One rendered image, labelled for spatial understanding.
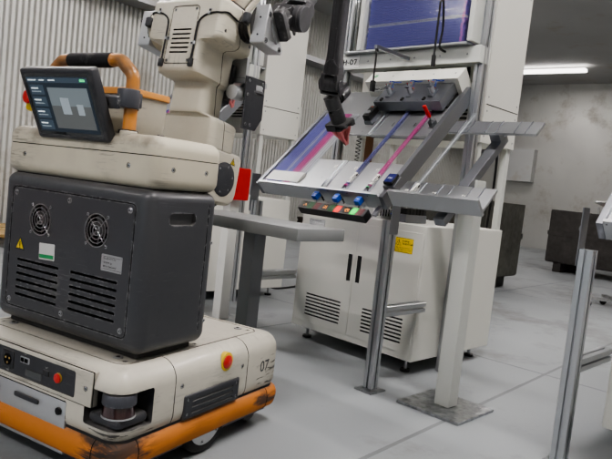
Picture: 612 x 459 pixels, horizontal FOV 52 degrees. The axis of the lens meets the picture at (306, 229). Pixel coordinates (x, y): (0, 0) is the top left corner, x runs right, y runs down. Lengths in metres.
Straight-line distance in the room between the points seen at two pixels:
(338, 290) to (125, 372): 1.52
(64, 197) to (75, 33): 4.87
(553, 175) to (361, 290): 9.84
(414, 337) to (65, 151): 1.57
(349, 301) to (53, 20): 4.41
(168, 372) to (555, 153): 11.25
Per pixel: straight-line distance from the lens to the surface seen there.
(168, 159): 1.48
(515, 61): 3.09
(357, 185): 2.43
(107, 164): 1.56
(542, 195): 12.42
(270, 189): 2.72
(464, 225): 2.23
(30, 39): 6.27
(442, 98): 2.64
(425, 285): 2.61
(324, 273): 2.89
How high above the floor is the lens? 0.74
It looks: 4 degrees down
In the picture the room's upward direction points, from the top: 6 degrees clockwise
